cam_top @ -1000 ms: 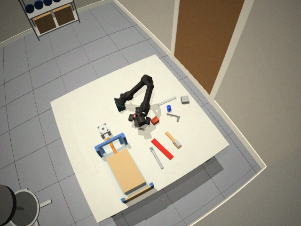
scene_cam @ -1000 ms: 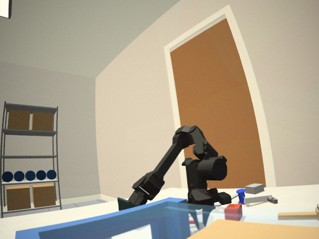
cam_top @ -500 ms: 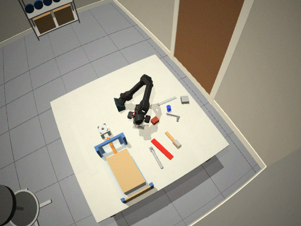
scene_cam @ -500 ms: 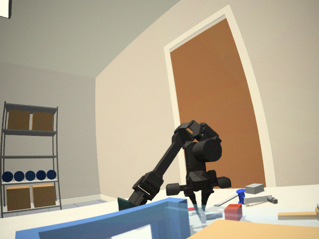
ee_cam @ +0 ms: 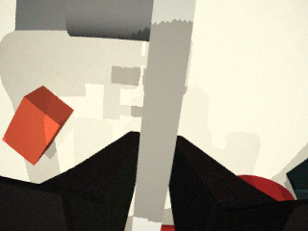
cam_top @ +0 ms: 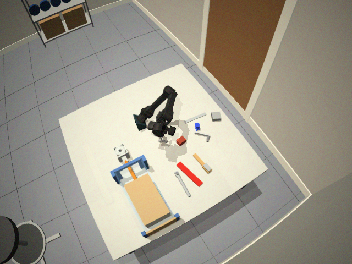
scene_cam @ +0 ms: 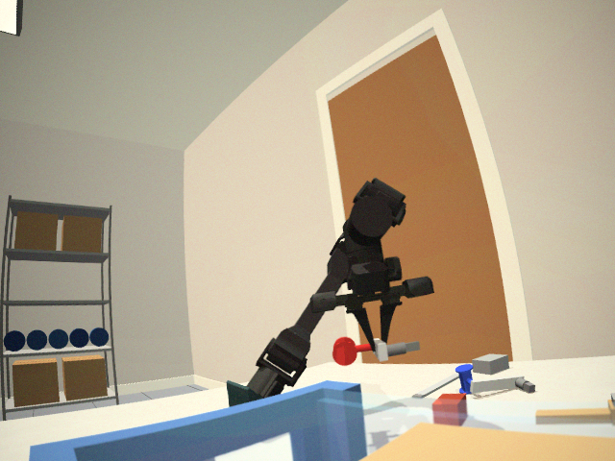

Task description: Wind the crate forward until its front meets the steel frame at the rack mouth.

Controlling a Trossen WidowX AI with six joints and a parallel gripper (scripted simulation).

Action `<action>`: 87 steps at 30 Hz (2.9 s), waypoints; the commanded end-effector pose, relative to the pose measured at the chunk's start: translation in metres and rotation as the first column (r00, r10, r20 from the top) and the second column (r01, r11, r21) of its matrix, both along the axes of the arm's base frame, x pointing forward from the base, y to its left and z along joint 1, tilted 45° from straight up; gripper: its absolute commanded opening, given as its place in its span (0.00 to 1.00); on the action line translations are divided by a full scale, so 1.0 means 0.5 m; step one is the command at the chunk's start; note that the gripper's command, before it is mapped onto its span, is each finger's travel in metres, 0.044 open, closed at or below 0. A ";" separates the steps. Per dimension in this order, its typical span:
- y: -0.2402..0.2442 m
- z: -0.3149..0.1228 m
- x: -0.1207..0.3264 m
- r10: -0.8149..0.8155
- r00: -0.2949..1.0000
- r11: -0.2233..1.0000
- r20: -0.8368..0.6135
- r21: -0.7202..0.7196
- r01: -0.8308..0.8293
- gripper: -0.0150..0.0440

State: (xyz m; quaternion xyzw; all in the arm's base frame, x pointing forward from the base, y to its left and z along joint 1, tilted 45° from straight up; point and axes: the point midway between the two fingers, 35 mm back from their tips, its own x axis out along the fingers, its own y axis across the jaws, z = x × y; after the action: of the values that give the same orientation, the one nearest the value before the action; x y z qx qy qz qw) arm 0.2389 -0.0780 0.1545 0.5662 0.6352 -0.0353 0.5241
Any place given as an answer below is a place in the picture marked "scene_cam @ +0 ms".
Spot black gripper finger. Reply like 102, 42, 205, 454
380, 302, 403, 344
346, 308, 376, 352

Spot grey crank handle with blue knob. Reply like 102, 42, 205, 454
455, 364, 535, 395

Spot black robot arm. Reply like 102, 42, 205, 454
246, 178, 406, 399

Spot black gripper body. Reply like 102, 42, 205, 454
310, 248, 434, 313

